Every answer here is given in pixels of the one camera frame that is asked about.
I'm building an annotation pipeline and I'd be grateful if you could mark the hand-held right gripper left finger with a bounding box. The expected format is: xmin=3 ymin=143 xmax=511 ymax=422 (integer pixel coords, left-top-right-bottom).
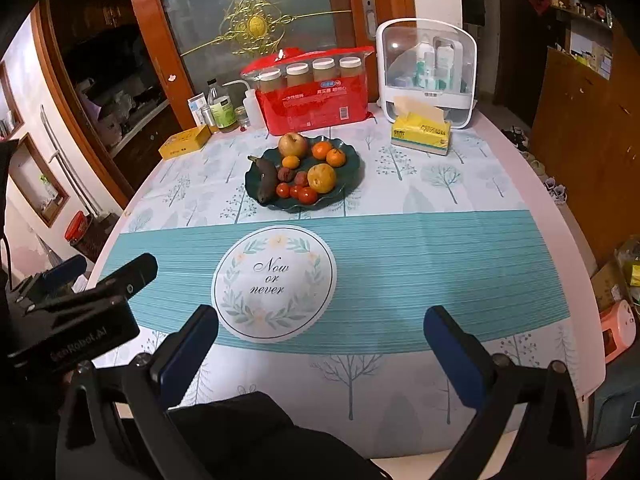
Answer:
xmin=55 ymin=304 xmax=219 ymax=480

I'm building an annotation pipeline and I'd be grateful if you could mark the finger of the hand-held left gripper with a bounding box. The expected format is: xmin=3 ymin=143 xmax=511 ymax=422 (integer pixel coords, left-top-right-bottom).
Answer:
xmin=95 ymin=253 xmax=159 ymax=302
xmin=20 ymin=255 xmax=89 ymax=295

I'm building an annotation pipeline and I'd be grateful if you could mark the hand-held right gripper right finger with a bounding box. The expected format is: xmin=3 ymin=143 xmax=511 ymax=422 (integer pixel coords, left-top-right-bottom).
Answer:
xmin=423 ymin=305 xmax=588 ymax=480

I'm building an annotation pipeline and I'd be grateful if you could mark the red apple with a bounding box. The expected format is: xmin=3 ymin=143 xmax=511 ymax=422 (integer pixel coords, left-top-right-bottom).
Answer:
xmin=278 ymin=132 xmax=309 ymax=158

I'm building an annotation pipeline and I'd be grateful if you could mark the green scalloped plate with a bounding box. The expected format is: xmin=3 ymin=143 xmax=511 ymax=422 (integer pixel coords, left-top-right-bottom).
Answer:
xmin=245 ymin=135 xmax=362 ymax=212

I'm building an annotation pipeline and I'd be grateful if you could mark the red bucket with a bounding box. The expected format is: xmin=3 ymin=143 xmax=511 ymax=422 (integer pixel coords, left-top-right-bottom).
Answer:
xmin=65 ymin=211 xmax=92 ymax=246

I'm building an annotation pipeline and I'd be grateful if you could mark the tree-print tablecloth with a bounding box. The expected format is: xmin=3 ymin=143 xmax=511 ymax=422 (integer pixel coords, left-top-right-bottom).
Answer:
xmin=97 ymin=112 xmax=581 ymax=398

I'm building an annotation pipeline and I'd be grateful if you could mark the person's dark clothing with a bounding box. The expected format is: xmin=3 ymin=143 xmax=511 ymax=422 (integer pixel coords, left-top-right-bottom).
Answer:
xmin=170 ymin=392 xmax=396 ymax=480

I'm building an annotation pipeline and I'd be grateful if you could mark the small yellow carton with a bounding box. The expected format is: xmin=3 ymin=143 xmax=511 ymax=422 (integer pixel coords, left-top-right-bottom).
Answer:
xmin=159 ymin=125 xmax=212 ymax=161

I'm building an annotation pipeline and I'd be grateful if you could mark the pink appliance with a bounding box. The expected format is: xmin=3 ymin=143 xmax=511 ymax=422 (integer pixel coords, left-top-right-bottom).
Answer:
xmin=599 ymin=300 xmax=637 ymax=363

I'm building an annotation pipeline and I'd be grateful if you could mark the dark overripe banana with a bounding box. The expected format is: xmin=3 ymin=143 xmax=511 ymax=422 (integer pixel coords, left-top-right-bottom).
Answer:
xmin=247 ymin=155 xmax=279 ymax=204

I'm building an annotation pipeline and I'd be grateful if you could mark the cardboard box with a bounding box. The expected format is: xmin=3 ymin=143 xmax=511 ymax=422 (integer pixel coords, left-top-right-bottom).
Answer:
xmin=590 ymin=260 xmax=626 ymax=311

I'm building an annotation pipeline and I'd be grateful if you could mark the blue and white carton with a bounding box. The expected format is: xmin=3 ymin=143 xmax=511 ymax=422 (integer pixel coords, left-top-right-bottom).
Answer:
xmin=189 ymin=94 xmax=210 ymax=128

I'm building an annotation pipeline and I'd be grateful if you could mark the green-labelled bottle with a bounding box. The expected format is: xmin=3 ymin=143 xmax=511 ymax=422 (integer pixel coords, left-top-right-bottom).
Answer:
xmin=207 ymin=79 xmax=237 ymax=133

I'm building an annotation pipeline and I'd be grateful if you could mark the clear squeeze bottle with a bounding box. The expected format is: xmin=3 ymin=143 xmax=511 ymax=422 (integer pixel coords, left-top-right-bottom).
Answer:
xmin=223 ymin=80 xmax=265 ymax=128

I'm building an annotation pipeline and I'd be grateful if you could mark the yellow tissue box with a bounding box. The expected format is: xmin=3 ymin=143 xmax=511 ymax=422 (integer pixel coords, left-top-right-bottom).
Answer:
xmin=391 ymin=96 xmax=452 ymax=157

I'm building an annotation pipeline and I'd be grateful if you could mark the red plastic package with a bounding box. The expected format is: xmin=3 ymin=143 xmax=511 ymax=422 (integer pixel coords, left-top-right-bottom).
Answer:
xmin=241 ymin=46 xmax=377 ymax=136

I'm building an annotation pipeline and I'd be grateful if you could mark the wooden cabinet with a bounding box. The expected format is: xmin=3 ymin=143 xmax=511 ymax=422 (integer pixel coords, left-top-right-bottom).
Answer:
xmin=530 ymin=47 xmax=640 ymax=266

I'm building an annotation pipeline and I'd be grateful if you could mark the glass door with gold ornament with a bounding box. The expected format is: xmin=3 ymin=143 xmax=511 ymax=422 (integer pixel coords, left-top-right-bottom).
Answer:
xmin=150 ymin=0 xmax=361 ymax=126

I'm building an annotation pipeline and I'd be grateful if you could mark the teal and white bottle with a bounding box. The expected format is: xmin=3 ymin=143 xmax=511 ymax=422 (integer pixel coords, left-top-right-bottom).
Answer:
xmin=416 ymin=42 xmax=436 ymax=86

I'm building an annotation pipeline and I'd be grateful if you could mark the white storage box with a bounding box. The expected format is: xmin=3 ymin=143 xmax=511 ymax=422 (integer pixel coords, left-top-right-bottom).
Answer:
xmin=376 ymin=18 xmax=478 ymax=129

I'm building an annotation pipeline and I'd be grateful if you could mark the wooden wall frame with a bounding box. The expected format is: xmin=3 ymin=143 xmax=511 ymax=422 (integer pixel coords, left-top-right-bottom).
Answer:
xmin=10 ymin=132 xmax=71 ymax=228

